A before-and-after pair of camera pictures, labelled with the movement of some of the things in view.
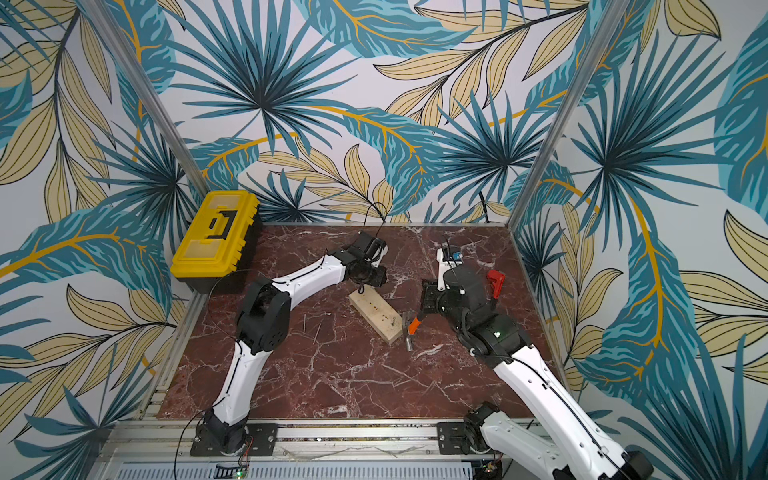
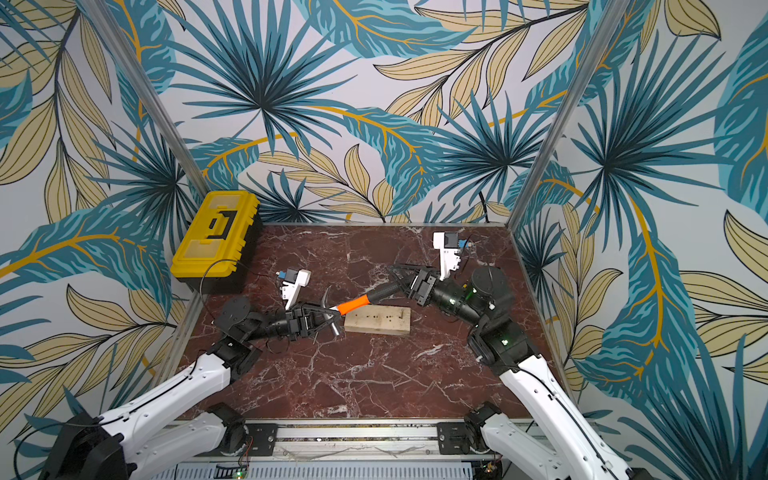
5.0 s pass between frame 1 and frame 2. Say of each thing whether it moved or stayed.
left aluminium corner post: stayed
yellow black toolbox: stayed
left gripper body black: moved
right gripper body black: moved
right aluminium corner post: stayed
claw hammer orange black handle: moved
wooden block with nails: moved
